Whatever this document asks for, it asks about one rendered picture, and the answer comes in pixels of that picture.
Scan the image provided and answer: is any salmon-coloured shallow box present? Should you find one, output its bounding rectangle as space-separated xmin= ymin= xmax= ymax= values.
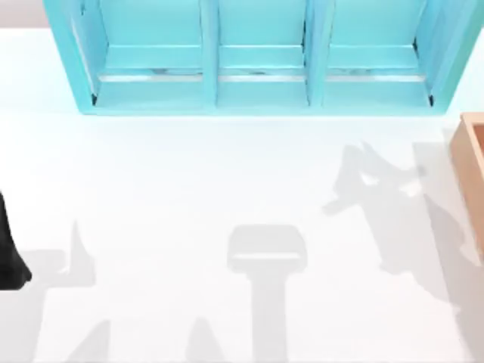
xmin=449 ymin=112 xmax=484 ymax=266

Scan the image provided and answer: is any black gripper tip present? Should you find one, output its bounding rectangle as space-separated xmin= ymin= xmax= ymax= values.
xmin=0 ymin=192 xmax=33 ymax=292

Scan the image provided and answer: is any light blue rack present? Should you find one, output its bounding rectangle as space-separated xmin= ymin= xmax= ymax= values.
xmin=42 ymin=0 xmax=484 ymax=117

